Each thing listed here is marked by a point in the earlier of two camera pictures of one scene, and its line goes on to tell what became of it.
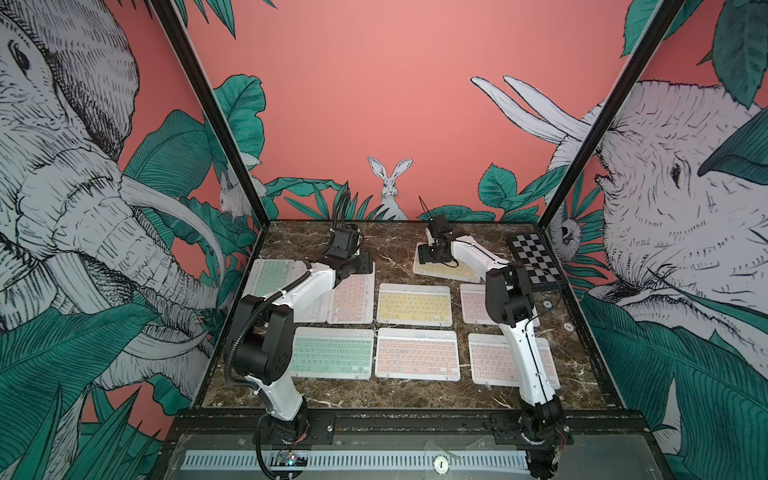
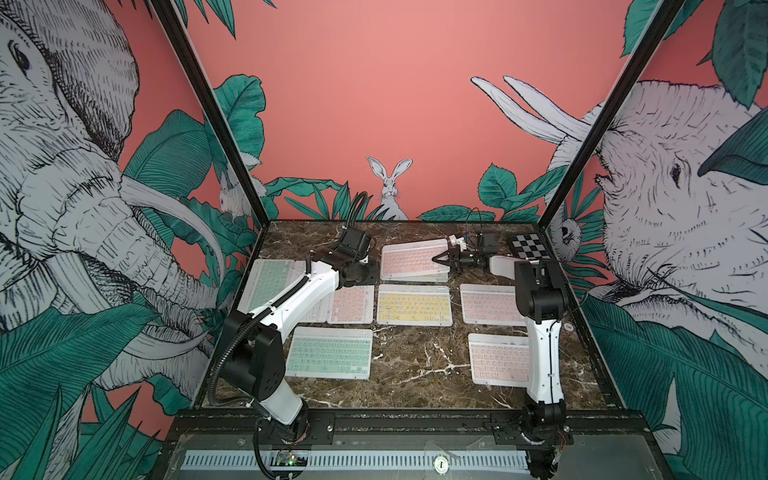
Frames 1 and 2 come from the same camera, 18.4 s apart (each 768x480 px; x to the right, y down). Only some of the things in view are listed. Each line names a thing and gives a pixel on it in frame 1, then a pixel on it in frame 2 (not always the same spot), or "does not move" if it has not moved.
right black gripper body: [431, 253] -> [470, 259]
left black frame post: [196, 71] does not move
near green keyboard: [333, 354] does not move
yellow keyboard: [439, 269] -> [424, 278]
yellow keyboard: [414, 304] does not move
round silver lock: [441, 465] does not move
